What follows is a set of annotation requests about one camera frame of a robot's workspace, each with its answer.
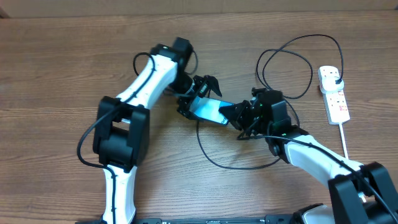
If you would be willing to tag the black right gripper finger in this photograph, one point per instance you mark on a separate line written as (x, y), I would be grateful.
(247, 131)
(236, 112)

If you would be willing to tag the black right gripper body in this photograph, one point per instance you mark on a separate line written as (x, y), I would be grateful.
(252, 116)

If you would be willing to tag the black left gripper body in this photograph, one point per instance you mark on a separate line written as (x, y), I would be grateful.
(199, 86)

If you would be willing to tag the blue Samsung Galaxy smartphone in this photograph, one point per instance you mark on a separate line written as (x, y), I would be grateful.
(208, 109)

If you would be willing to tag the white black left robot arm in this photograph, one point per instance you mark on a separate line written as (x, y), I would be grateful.
(122, 127)

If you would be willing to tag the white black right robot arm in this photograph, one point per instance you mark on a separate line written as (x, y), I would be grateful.
(359, 193)

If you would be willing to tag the white charger plug adapter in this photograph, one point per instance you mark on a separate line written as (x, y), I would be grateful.
(331, 84)

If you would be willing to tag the white power strip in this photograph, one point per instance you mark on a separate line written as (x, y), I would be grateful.
(335, 103)

